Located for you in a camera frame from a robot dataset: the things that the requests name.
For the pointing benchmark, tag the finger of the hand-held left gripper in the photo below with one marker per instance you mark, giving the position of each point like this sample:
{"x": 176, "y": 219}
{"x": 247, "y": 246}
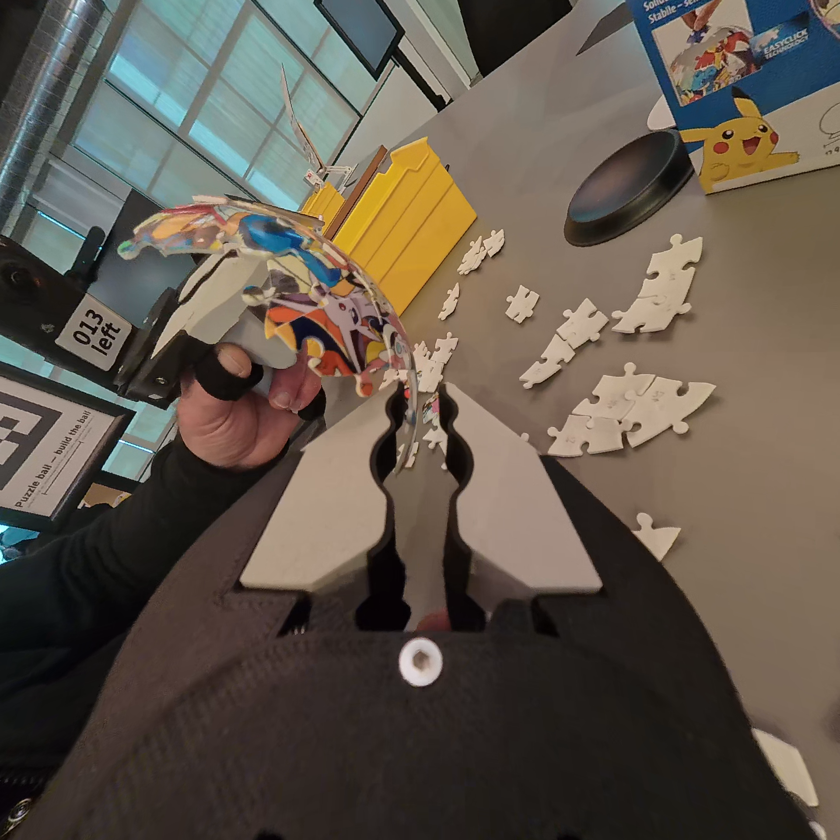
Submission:
{"x": 223, "y": 285}
{"x": 190, "y": 331}

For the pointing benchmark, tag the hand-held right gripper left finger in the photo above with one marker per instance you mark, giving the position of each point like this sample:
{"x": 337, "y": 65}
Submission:
{"x": 315, "y": 518}

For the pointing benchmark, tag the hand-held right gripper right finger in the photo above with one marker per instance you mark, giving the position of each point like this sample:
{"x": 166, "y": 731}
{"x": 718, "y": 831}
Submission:
{"x": 525, "y": 518}

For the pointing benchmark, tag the assembled curved puzzle ball section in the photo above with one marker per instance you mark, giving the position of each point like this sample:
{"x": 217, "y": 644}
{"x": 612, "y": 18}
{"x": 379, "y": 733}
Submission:
{"x": 328, "y": 308}

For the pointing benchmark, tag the puzzle pieces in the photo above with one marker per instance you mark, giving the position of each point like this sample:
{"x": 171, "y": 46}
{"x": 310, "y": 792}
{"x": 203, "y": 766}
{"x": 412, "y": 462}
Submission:
{"x": 656, "y": 289}

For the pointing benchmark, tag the person's left forearm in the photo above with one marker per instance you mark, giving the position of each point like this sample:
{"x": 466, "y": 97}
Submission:
{"x": 98, "y": 558}

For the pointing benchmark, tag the black round ball stand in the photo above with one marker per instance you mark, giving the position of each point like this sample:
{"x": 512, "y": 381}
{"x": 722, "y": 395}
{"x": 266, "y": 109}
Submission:
{"x": 623, "y": 190}

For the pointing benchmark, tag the blue puzzle box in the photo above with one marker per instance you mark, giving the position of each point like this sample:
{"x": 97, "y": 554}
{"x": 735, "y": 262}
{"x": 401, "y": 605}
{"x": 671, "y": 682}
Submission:
{"x": 722, "y": 65}

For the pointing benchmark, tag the person's left hand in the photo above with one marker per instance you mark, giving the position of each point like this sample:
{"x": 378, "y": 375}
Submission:
{"x": 229, "y": 426}

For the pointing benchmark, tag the dark desk screen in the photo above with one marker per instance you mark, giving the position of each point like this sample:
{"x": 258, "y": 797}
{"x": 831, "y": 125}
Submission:
{"x": 151, "y": 262}

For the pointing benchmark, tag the framed task sign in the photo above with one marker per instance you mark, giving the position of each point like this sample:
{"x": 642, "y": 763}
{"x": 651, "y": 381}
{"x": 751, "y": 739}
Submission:
{"x": 72, "y": 453}

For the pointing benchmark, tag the white articulated desk stand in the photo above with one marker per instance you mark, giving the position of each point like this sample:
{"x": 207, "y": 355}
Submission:
{"x": 303, "y": 134}

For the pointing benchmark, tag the large glass window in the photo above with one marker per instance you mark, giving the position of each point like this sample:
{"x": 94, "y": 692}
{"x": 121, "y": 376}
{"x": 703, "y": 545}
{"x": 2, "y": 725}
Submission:
{"x": 197, "y": 98}

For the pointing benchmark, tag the yellow storage bin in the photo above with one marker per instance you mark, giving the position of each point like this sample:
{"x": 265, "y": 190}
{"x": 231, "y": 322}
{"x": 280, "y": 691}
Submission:
{"x": 407, "y": 223}

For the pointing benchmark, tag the silver ventilation duct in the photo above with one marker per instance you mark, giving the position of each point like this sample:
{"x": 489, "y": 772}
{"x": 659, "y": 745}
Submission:
{"x": 46, "y": 85}

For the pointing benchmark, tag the black wall monitor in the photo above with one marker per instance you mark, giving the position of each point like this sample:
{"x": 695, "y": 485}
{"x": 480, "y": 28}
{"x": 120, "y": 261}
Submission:
{"x": 361, "y": 29}

